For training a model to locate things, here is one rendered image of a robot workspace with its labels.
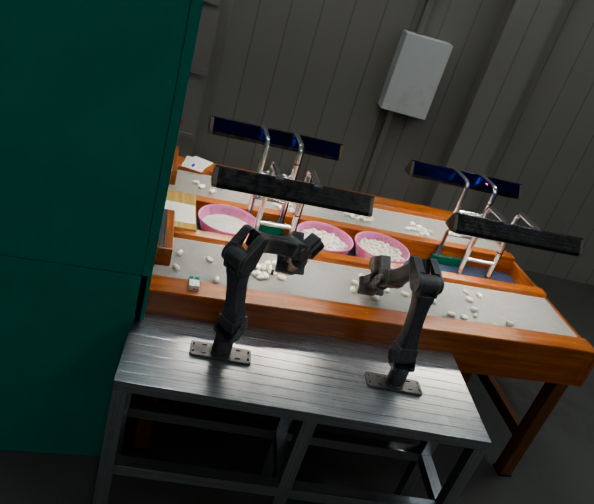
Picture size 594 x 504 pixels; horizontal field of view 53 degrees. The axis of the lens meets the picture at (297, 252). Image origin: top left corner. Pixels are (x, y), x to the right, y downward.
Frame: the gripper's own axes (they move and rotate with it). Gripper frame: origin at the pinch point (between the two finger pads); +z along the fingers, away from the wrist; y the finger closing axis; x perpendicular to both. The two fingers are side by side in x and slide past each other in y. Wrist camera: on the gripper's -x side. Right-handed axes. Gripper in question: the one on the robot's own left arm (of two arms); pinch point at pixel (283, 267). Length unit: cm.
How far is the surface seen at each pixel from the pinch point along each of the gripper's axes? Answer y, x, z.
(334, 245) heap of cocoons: -34, -22, 44
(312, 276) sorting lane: -17.2, -1.7, 19.7
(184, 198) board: 35, -32, 50
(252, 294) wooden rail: 10.1, 11.3, 0.6
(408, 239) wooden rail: -74, -33, 53
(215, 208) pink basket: 21, -31, 52
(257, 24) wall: 0, -182, 146
